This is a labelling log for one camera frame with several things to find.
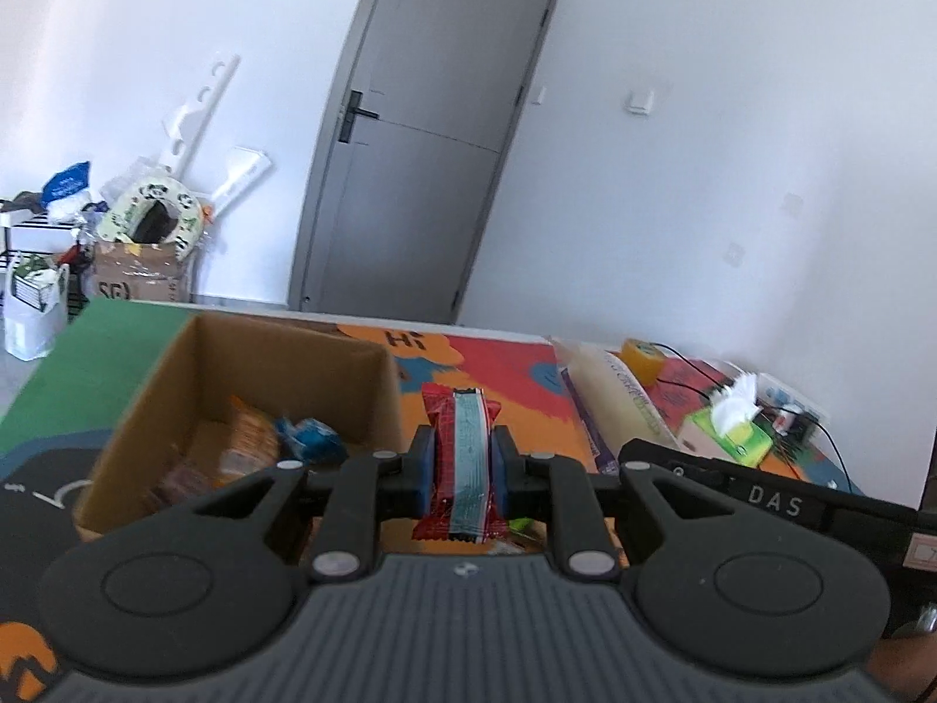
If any yellow tape roll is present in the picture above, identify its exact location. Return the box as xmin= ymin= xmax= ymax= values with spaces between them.
xmin=620 ymin=338 xmax=667 ymax=389

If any brown SF cardboard box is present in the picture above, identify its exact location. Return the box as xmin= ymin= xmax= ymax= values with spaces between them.
xmin=91 ymin=241 xmax=190 ymax=303

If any large white snack bag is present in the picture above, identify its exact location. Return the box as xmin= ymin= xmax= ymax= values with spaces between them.
xmin=551 ymin=338 xmax=678 ymax=475

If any black cable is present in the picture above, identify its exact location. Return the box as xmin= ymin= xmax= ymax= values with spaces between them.
xmin=651 ymin=339 xmax=856 ymax=494

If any red snack packet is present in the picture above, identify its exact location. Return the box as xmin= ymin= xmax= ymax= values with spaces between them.
xmin=411 ymin=384 xmax=510 ymax=544

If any panda child toilet seat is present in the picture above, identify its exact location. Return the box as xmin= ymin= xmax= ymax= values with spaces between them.
xmin=97 ymin=173 xmax=205 ymax=260

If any green tissue box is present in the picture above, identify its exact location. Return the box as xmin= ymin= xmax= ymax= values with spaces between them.
xmin=676 ymin=373 xmax=774 ymax=468

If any black power adapter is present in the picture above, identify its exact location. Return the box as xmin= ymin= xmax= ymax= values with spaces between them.
xmin=772 ymin=405 xmax=824 ymax=445

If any grey door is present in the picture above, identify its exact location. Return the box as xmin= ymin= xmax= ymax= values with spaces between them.
xmin=288 ymin=0 xmax=556 ymax=324

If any black door handle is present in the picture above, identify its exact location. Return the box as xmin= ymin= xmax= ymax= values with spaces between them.
xmin=338 ymin=91 xmax=379 ymax=145

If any white plastic shopping bag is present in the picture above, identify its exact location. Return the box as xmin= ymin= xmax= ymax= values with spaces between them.
xmin=3 ymin=254 xmax=70 ymax=362

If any white power strip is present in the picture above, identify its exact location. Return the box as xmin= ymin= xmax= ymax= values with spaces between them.
xmin=756 ymin=373 xmax=818 ymax=412

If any tall white foam piece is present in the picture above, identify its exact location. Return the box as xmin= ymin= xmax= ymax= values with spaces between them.
xmin=157 ymin=53 xmax=240 ymax=179

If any blue snack packet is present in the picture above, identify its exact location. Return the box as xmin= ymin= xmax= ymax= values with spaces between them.
xmin=275 ymin=417 xmax=348 ymax=466

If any short white foam piece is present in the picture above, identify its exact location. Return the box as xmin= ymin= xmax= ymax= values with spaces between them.
xmin=207 ymin=146 xmax=273 ymax=221

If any white wall switch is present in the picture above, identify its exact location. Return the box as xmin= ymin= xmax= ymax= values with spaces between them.
xmin=625 ymin=89 xmax=656 ymax=118

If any orange biscuit packet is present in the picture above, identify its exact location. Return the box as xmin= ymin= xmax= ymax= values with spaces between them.
xmin=148 ymin=397 xmax=279 ymax=510

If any blue plastic bag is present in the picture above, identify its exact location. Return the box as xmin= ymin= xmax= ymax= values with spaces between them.
xmin=42 ymin=161 xmax=91 ymax=208

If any open cardboard box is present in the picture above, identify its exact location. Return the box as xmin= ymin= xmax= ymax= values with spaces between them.
xmin=73 ymin=313 xmax=406 ymax=541

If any black shoe rack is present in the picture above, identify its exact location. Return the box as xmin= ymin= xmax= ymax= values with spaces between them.
xmin=0 ymin=197 xmax=94 ymax=324

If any colourful cartoon play mat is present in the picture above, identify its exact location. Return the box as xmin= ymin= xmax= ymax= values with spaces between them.
xmin=2 ymin=298 xmax=891 ymax=701

